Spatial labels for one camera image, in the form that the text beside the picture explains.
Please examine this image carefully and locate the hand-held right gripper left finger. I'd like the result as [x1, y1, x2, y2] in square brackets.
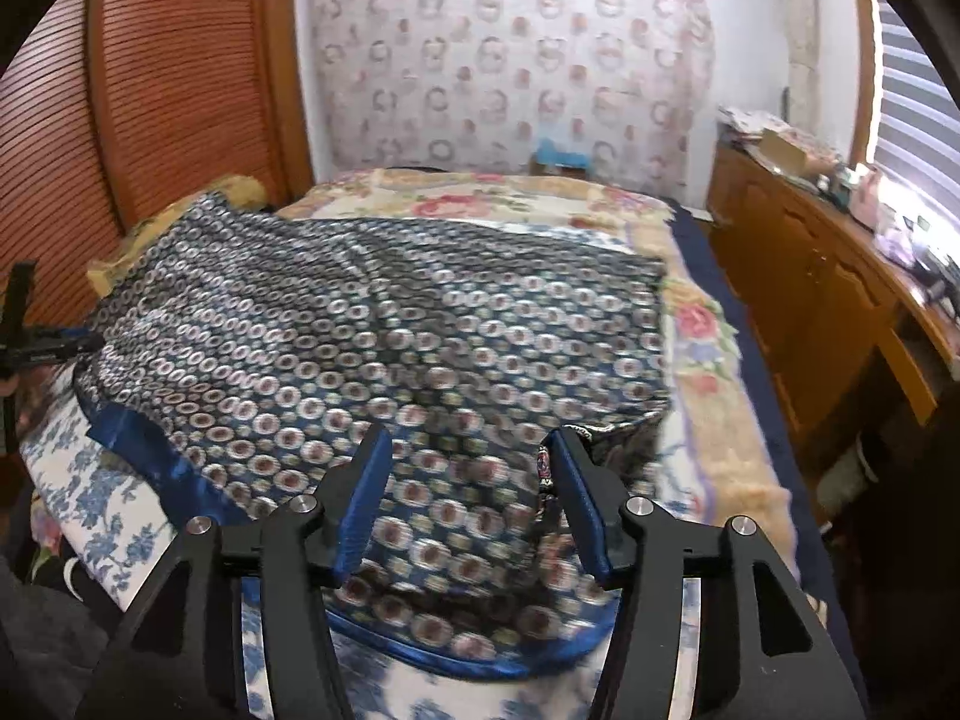
[75, 424, 395, 720]

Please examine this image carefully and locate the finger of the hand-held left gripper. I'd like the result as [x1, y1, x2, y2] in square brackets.
[52, 328, 104, 361]

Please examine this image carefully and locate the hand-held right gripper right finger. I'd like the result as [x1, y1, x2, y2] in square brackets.
[547, 427, 871, 720]

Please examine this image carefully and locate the circle-print satin pajama top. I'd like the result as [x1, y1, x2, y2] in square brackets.
[71, 191, 672, 683]

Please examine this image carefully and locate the blue floral quilt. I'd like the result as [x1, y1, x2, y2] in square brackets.
[19, 390, 721, 720]

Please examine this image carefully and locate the wooden louvered wardrobe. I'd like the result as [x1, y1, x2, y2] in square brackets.
[0, 0, 316, 331]

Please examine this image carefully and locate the wooden sideboard cabinet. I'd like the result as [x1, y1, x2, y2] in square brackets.
[705, 142, 960, 466]

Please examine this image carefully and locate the pink floral fleece blanket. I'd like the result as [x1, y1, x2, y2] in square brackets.
[86, 169, 800, 563]

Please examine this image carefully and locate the blue cloth bundle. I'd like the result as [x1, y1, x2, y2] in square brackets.
[536, 136, 593, 166]

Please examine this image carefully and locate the open cardboard box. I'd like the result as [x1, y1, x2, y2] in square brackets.
[757, 127, 818, 173]

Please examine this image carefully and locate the purple tissue pack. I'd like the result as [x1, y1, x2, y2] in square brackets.
[885, 225, 927, 263]

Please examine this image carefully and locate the pink container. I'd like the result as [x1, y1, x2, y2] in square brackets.
[851, 165, 882, 230]

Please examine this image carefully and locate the black gadget on stand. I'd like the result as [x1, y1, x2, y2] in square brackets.
[911, 251, 960, 308]

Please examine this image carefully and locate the folded floral cloth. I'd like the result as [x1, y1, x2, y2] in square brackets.
[716, 103, 788, 137]

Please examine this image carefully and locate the circle-patterned sheer curtain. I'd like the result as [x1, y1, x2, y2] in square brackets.
[296, 0, 717, 181]

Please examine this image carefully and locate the beige tied drape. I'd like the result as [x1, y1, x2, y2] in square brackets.
[780, 0, 848, 143]

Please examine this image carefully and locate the striped window blind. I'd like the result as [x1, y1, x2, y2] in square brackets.
[874, 0, 960, 241]

